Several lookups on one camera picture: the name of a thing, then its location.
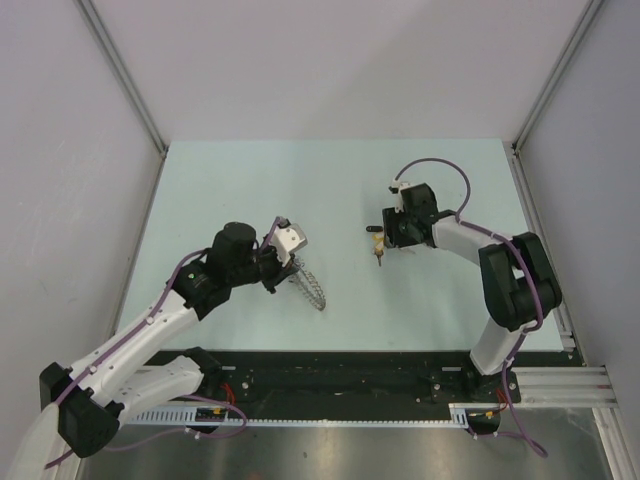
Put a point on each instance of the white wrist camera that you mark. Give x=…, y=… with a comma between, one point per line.
x=396, y=188
x=288, y=238

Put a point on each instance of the right aluminium corner post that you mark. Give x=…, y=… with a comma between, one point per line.
x=560, y=68

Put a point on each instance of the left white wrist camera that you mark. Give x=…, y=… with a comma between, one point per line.
x=288, y=238

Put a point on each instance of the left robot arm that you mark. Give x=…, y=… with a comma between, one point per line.
x=99, y=392

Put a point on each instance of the aluminium corner post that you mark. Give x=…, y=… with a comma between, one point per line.
x=560, y=68
x=117, y=65

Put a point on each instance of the metal disc with keyrings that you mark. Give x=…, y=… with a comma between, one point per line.
x=308, y=285

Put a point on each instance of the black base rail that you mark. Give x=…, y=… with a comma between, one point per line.
x=438, y=377

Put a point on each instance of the aluminium frame crossbar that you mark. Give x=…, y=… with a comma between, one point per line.
x=565, y=387

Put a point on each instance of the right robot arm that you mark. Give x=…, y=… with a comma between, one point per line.
x=519, y=285

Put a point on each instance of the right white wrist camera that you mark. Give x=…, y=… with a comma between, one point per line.
x=396, y=188

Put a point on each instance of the left aluminium corner post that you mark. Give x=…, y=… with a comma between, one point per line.
x=117, y=65

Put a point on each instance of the white cable duct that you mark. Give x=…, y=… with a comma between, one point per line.
x=183, y=415

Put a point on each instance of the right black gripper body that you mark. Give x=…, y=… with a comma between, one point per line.
x=400, y=229

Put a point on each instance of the yellow key tag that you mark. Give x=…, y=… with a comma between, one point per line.
x=379, y=246

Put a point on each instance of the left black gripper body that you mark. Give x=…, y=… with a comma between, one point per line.
x=269, y=267

